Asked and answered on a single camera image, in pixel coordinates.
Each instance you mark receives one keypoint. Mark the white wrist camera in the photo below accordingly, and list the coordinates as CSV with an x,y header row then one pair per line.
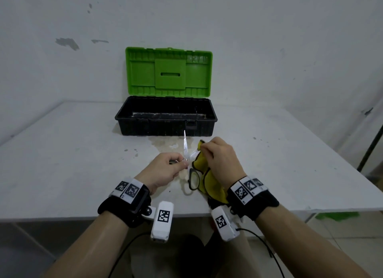
x,y
226,227
161,225

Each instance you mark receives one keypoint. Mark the person's left hand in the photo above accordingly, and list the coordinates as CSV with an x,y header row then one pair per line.
x,y
163,173

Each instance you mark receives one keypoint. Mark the person's right hand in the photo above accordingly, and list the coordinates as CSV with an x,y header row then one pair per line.
x,y
227,164

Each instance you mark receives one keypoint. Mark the black left wristband with markers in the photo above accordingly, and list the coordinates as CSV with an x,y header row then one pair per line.
x,y
122,206

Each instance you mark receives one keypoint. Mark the black right wristband with markers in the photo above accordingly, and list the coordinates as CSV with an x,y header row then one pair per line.
x,y
260,203

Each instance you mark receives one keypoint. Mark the green plastic scrap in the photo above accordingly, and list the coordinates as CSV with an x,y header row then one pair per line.
x,y
338,215

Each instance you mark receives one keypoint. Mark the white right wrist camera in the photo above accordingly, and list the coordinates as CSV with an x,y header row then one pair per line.
x,y
226,227

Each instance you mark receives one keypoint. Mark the person's legs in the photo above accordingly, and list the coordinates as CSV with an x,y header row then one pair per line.
x,y
227,262

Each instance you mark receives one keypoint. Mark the person's left forearm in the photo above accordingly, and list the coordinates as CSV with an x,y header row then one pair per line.
x,y
86,245

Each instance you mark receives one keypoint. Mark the black metal pole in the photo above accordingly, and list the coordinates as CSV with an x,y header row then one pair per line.
x,y
369,152

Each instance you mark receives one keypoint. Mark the person's right forearm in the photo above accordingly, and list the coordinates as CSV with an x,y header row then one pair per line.
x,y
308,245

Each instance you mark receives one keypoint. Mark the black wristband with markers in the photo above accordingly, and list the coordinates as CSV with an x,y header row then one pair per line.
x,y
122,206
260,203

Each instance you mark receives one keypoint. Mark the green lid black toolbox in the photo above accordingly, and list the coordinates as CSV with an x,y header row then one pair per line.
x,y
169,69

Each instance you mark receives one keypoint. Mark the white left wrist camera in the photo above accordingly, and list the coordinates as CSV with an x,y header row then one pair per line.
x,y
161,225

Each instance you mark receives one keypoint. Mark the yellow cloth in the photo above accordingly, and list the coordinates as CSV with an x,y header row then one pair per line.
x,y
212,185

